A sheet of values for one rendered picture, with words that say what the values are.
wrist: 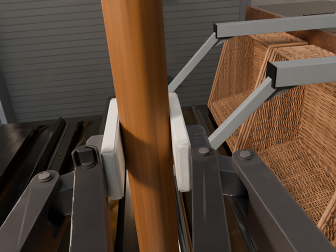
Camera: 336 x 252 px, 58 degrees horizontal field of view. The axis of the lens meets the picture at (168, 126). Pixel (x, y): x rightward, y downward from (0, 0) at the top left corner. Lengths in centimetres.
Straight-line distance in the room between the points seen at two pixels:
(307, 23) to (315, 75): 53
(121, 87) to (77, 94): 354
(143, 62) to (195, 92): 353
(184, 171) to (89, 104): 357
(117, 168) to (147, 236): 8
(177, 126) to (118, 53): 5
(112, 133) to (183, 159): 4
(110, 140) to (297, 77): 52
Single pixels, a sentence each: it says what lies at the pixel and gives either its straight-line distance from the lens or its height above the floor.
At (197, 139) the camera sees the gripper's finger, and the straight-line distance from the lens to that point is 17.
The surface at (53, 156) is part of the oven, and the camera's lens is 158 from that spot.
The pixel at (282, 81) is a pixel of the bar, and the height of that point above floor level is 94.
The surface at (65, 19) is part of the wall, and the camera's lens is 356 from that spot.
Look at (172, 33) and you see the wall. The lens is 351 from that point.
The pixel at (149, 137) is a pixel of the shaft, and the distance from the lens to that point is 17.
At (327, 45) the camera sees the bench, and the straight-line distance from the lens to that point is 118.
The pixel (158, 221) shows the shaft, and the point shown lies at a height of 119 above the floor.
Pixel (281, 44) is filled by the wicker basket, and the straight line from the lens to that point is 124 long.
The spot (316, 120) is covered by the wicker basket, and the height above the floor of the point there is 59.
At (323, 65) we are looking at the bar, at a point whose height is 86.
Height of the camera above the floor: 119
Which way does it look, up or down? 3 degrees down
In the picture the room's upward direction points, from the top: 96 degrees counter-clockwise
